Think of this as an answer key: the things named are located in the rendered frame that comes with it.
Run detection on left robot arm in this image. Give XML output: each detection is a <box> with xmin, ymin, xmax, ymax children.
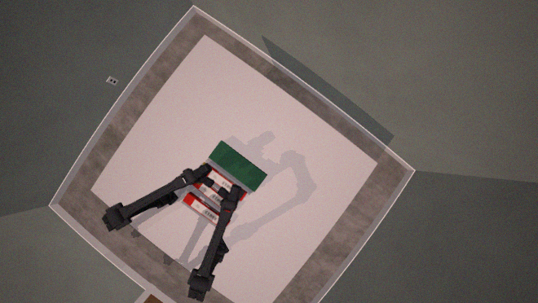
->
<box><xmin>102</xmin><ymin>163</ymin><xmax>214</xmax><ymax>231</ymax></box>

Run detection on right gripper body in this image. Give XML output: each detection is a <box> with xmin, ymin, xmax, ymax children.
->
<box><xmin>237</xmin><ymin>189</ymin><xmax>245</xmax><ymax>202</ymax></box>

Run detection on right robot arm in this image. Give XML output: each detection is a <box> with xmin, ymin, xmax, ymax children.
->
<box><xmin>187</xmin><ymin>184</ymin><xmax>241</xmax><ymax>302</ymax></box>

